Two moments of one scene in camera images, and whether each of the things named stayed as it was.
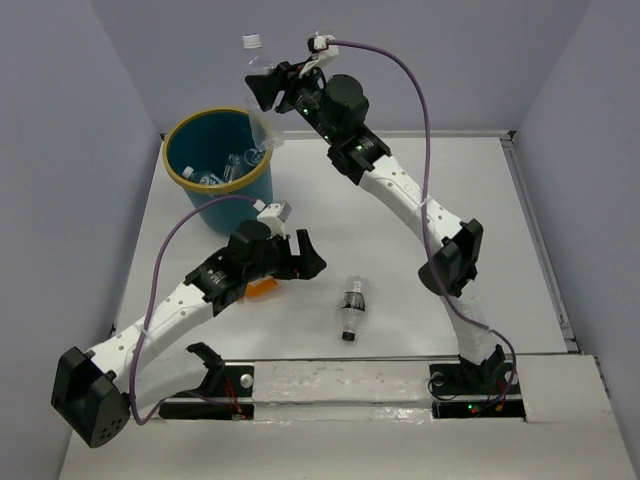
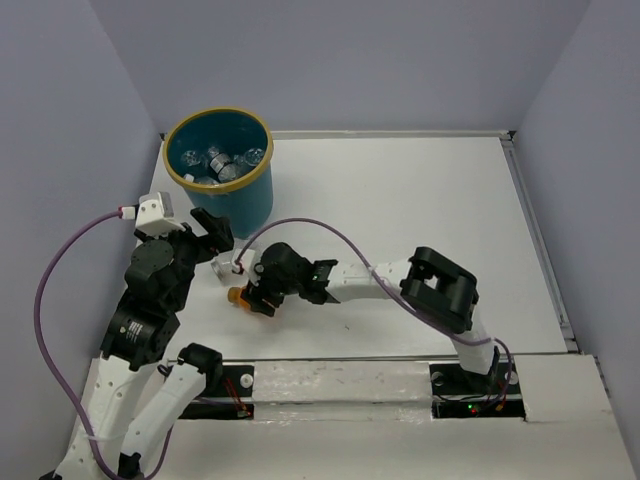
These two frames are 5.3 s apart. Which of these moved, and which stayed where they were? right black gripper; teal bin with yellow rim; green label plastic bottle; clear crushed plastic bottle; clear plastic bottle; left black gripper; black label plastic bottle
Moved: left black gripper; clear crushed plastic bottle; green label plastic bottle; black label plastic bottle; right black gripper
Stayed: teal bin with yellow rim; clear plastic bottle
